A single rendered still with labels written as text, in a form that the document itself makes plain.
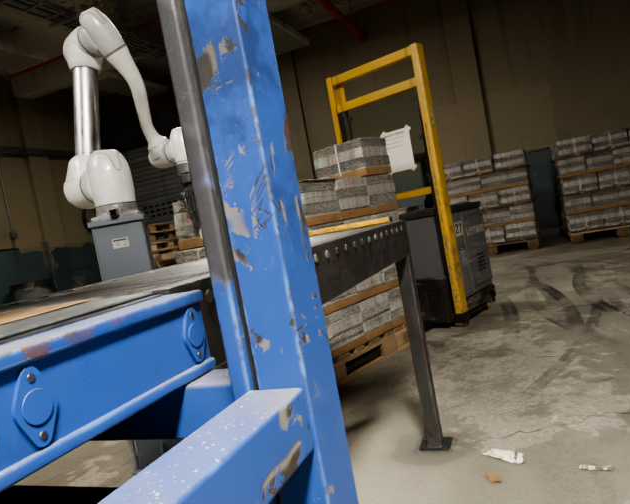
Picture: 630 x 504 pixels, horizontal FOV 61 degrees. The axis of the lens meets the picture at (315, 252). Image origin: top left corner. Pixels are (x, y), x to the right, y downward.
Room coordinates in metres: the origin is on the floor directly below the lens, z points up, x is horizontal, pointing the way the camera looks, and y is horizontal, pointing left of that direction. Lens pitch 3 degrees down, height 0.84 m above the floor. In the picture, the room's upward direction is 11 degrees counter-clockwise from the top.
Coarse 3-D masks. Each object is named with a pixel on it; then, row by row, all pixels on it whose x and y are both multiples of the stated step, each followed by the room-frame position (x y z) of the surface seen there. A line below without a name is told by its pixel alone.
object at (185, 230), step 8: (176, 208) 2.57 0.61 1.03; (184, 208) 2.53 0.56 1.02; (176, 216) 2.57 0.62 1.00; (184, 216) 2.54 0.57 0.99; (176, 224) 2.58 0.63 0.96; (184, 224) 2.54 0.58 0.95; (192, 224) 2.49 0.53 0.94; (176, 232) 2.58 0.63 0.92; (184, 232) 2.54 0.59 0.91; (192, 232) 2.50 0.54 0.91; (192, 248) 2.55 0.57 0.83
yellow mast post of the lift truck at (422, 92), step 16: (416, 48) 3.47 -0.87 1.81; (416, 64) 3.48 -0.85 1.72; (416, 80) 3.49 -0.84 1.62; (416, 96) 3.52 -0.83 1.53; (432, 112) 3.51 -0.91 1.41; (432, 128) 3.48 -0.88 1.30; (432, 144) 3.47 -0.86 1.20; (432, 160) 3.48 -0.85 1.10; (432, 176) 3.49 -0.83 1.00; (432, 192) 3.53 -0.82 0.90; (448, 208) 3.51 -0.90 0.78; (448, 224) 3.48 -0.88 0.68; (448, 240) 3.47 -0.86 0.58; (448, 256) 3.48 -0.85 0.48; (448, 272) 3.52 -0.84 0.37; (464, 304) 3.50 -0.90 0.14
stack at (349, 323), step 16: (336, 224) 2.91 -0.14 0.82; (176, 256) 2.53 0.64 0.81; (192, 256) 2.45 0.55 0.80; (352, 288) 2.93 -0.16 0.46; (368, 288) 3.04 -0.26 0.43; (352, 304) 2.95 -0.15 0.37; (368, 304) 3.02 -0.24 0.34; (384, 304) 3.14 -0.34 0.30; (336, 320) 2.79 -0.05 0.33; (352, 320) 2.89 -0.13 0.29; (368, 320) 3.01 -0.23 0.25; (384, 320) 3.12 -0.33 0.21; (336, 336) 2.78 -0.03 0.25; (352, 336) 2.88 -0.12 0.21; (384, 336) 3.12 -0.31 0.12; (352, 352) 3.21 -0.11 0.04; (384, 352) 3.07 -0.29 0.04; (336, 368) 2.73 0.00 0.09; (368, 368) 2.94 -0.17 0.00
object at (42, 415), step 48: (0, 336) 0.46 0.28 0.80; (48, 336) 0.43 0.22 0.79; (96, 336) 0.47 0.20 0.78; (144, 336) 0.53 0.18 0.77; (192, 336) 0.59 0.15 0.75; (0, 384) 0.39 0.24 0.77; (48, 384) 0.42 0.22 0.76; (96, 384) 0.46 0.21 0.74; (144, 384) 0.52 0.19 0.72; (0, 432) 0.38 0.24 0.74; (48, 432) 0.41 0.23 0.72; (96, 432) 0.45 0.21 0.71; (0, 480) 0.37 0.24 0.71
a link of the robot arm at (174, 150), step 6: (174, 132) 2.40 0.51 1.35; (180, 132) 2.40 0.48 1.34; (174, 138) 2.40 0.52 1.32; (180, 138) 2.39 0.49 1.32; (168, 144) 2.43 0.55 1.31; (174, 144) 2.40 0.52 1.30; (180, 144) 2.39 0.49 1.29; (168, 150) 2.43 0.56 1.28; (174, 150) 2.40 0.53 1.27; (180, 150) 2.39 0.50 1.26; (168, 156) 2.45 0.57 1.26; (174, 156) 2.41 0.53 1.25; (180, 156) 2.40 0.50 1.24; (186, 156) 2.40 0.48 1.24; (174, 162) 2.47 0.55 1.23
